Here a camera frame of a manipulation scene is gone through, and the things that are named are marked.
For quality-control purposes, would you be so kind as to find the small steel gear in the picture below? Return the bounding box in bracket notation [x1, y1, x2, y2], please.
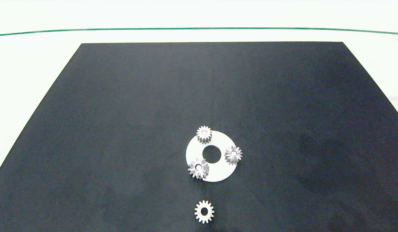
[196, 126, 213, 144]
[194, 200, 215, 224]
[224, 145, 243, 165]

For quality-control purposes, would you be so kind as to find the round white plate with pins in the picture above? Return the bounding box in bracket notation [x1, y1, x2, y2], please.
[186, 130, 239, 183]

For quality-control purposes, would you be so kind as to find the larger steel gear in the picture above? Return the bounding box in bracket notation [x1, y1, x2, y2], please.
[187, 159, 209, 179]

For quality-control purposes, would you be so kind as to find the dark mat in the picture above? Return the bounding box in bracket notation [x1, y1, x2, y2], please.
[0, 42, 398, 232]

